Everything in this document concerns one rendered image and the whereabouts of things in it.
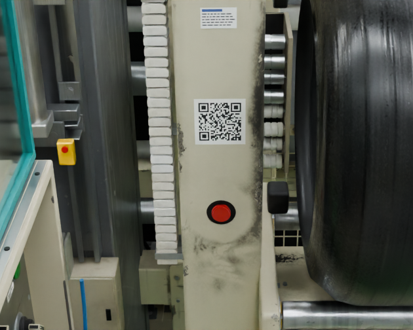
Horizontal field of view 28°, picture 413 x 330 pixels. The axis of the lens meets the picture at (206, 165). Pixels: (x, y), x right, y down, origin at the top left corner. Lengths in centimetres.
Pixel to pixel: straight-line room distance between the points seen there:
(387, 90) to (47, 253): 48
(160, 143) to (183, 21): 20
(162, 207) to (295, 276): 38
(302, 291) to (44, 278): 58
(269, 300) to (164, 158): 27
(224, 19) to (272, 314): 45
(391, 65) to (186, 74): 30
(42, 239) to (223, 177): 31
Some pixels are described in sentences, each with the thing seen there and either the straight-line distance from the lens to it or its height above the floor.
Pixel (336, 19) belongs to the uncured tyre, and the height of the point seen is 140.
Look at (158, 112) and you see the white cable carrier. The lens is 122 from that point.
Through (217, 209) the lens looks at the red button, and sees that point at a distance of 128.
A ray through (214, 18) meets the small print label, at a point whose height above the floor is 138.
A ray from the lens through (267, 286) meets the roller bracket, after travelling 132.
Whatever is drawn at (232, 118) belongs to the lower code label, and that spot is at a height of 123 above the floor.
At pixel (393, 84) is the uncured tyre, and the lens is 104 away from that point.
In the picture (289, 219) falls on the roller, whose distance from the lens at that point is 155.
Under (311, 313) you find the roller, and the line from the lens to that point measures 133.
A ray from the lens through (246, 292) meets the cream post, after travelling 138.
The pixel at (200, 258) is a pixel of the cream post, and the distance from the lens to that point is 134.
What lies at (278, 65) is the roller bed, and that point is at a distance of 161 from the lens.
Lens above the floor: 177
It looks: 30 degrees down
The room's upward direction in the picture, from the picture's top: 1 degrees counter-clockwise
